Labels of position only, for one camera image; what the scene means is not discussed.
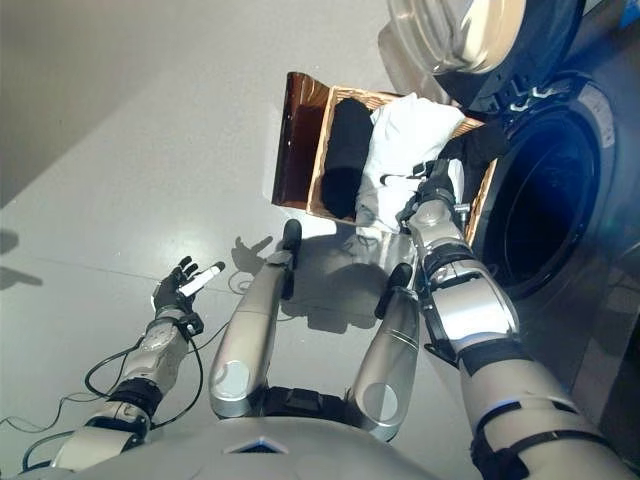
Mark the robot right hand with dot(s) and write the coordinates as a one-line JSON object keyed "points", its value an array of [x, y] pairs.
{"points": [[440, 180]]}

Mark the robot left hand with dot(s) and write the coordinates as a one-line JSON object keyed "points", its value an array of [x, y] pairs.
{"points": [[172, 295]]}

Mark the white garment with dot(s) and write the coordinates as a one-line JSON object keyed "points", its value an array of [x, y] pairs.
{"points": [[405, 135]]}

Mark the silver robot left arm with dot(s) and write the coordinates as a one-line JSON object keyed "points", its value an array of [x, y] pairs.
{"points": [[160, 345]]}

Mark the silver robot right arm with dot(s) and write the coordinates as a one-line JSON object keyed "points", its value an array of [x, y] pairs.
{"points": [[475, 310]]}

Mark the grey front-load washing machine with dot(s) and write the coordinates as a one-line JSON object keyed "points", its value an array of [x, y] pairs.
{"points": [[615, 210]]}

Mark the crumpled black garment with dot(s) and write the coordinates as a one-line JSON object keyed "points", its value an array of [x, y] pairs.
{"points": [[475, 147]]}

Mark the wicker laundry basket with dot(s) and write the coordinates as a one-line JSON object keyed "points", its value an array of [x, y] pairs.
{"points": [[482, 210]]}

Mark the rolled black garment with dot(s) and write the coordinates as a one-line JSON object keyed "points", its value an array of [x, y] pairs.
{"points": [[345, 165]]}

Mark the round glass washer door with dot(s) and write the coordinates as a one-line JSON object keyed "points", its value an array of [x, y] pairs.
{"points": [[475, 40]]}

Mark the robot right leg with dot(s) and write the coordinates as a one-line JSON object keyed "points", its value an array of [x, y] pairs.
{"points": [[390, 360]]}

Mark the grey robot torso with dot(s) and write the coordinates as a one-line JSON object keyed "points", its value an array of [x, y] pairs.
{"points": [[310, 455]]}

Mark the blue energy label sticker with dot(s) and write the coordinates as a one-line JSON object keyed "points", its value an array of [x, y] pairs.
{"points": [[631, 12]]}

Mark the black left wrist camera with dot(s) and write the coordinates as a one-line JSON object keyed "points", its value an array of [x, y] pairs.
{"points": [[192, 324]]}

